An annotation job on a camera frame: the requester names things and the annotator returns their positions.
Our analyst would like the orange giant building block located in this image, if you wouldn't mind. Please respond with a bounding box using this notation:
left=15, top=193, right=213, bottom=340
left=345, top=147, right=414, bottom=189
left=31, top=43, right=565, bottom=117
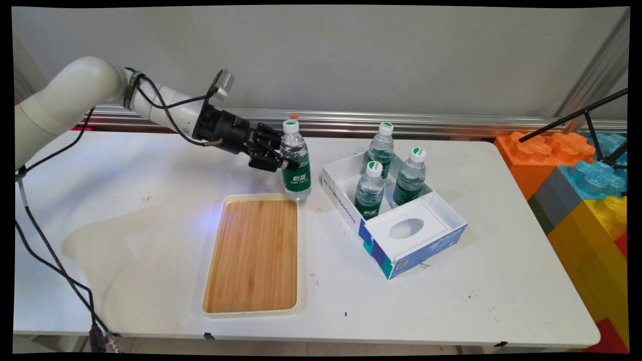
left=494, top=131, right=596, bottom=201

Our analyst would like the aluminium frame rail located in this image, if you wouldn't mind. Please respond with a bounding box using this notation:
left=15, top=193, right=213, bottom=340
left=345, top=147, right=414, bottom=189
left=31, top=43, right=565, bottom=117
left=80, top=103, right=627, bottom=138

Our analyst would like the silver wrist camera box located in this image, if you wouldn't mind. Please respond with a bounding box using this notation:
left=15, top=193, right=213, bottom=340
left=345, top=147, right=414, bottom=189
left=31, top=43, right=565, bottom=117
left=213, top=69, right=236, bottom=101

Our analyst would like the red giant building block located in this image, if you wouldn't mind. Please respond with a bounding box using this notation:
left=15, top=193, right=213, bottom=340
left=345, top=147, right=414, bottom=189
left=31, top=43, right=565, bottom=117
left=584, top=317, right=630, bottom=354

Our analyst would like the bamboo tray with cream rim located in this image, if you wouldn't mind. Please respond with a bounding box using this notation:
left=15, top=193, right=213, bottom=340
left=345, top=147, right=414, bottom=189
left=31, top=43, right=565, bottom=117
left=202, top=194, right=300, bottom=317

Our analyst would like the blue giant building block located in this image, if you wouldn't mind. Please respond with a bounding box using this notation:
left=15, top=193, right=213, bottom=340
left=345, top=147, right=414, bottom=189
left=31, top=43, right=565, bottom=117
left=558, top=133, right=628, bottom=201

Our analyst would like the black strap near wrist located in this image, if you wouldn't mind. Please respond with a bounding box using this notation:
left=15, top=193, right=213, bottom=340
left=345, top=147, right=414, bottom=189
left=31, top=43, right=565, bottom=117
left=123, top=70, right=144, bottom=111

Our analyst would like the black tripod stand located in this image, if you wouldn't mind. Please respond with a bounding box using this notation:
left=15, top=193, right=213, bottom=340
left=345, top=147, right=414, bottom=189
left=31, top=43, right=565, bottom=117
left=519, top=88, right=628, bottom=171

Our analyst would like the grey giant building block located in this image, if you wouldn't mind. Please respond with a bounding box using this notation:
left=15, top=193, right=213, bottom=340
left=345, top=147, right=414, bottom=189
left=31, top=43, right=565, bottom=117
left=528, top=167, right=585, bottom=235

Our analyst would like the black cable with silver plug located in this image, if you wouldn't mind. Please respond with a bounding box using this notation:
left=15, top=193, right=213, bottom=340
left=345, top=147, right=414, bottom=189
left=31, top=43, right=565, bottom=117
left=15, top=67, right=221, bottom=351

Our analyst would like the green label water bottle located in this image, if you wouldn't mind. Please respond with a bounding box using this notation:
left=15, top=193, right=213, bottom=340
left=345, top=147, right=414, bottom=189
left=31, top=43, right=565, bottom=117
left=368, top=122, right=395, bottom=179
left=279, top=119, right=312, bottom=201
left=392, top=147, right=427, bottom=207
left=354, top=160, right=385, bottom=220

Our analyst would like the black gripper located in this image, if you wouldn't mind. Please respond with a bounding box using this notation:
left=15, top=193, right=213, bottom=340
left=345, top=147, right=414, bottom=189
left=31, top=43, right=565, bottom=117
left=193, top=104, right=300, bottom=173

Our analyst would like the yellow giant building block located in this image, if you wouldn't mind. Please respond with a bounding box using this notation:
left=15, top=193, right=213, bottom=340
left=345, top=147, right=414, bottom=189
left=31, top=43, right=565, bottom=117
left=547, top=196, right=630, bottom=347

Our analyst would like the white and blue cardboard box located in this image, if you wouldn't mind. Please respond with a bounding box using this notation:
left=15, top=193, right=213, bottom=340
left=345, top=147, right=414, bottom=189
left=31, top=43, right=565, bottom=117
left=322, top=150, right=468, bottom=280

